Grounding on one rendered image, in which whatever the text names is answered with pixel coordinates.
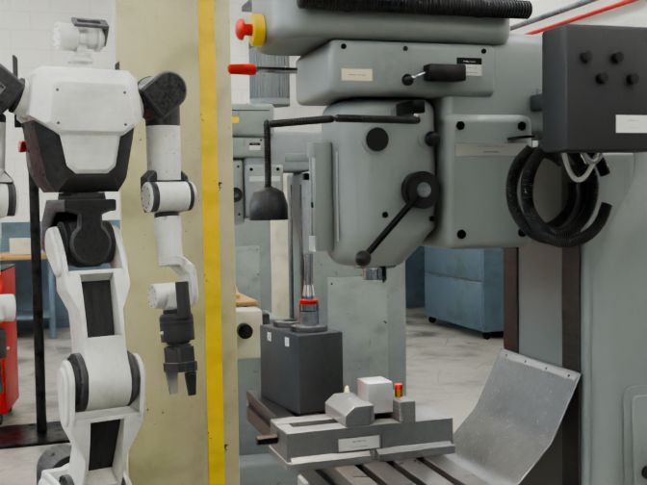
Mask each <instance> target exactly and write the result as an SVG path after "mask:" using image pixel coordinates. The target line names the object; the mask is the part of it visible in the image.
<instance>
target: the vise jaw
mask: <svg viewBox="0 0 647 485"><path fill-rule="evenodd" d="M325 413H326V414H327V415H329V416H330V417H331V418H332V419H334V420H336V421H337V422H338V423H340V424H341V425H343V426H344V427H353V426H362V425H370V424H371V422H375V410H374V405H373V404H372V403H370V402H368V401H367V400H365V399H363V398H362V397H360V396H357V395H356V394H354V393H340V394H334V395H333V396H331V397H330V398H329V399H328V400H327V401H326V402H325Z"/></svg>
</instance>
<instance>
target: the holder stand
mask: <svg viewBox="0 0 647 485"><path fill-rule="evenodd" d="M260 351H261V397H263V398H265V399H267V400H269V401H272V402H274V403H276V404H278V405H281V406H283V407H285V408H287V409H290V410H292V411H294V412H296V413H299V414H307V413H314V412H321V411H325V402H326V401H327V400H328V399H329V398H330V397H331V396H333V395H334V394H340V393H343V333H342V332H341V331H337V330H333V329H329V328H327V324H325V323H319V325H317V326H300V325H299V319H275V320H274V321H273V324H263V325H260Z"/></svg>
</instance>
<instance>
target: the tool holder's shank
mask: <svg viewBox="0 0 647 485"><path fill-rule="evenodd" d="M302 295H303V296H304V300H312V299H314V297H313V295H315V291H314V284H313V253H303V290H302Z"/></svg>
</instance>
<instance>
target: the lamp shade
mask: <svg viewBox="0 0 647 485"><path fill-rule="evenodd" d="M285 219H288V203H287V200H286V197H285V194H284V192H283V191H281V190H280V189H278V188H274V187H273V186H268V187H264V188H259V189H258V190H257V191H255V192H254V193H253V194H252V197H251V199H250V203H249V220H285Z"/></svg>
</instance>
